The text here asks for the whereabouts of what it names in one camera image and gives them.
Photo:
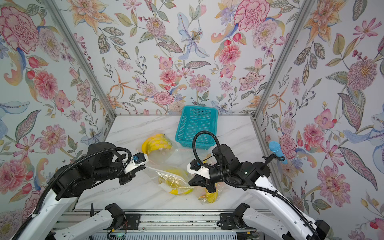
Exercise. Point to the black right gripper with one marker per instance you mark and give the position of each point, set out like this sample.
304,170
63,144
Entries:
204,182

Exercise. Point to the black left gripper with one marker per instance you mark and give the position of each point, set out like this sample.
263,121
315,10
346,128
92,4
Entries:
132,174

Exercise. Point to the yellow banana bunch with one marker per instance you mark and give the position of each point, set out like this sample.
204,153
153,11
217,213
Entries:
174,181
158,142

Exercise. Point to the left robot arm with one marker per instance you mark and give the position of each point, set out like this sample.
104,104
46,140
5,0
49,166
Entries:
104,161

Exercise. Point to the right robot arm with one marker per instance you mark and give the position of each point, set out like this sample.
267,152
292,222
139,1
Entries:
253,177

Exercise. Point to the banana bunch in dotted bag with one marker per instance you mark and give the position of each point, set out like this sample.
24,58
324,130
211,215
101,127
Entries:
208,198

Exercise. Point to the teal plastic basket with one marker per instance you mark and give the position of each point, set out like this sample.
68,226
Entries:
193,120

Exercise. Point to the blue microphone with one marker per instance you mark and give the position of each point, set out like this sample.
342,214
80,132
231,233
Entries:
275,148

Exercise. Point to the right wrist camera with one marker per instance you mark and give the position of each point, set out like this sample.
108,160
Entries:
195,168

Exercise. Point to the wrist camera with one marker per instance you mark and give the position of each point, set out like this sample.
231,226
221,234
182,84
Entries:
195,168
136,161

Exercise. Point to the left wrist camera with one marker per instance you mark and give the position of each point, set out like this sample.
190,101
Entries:
136,161

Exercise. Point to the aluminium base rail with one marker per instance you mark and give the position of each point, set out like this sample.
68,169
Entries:
210,221

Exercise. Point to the aluminium corner post left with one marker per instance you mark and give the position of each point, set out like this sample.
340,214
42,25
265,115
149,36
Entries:
58,18

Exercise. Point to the aluminium corner post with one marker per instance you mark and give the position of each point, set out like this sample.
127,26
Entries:
281,61
58,18

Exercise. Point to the aluminium corner post right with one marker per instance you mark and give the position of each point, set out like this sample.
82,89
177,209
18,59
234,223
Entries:
281,61

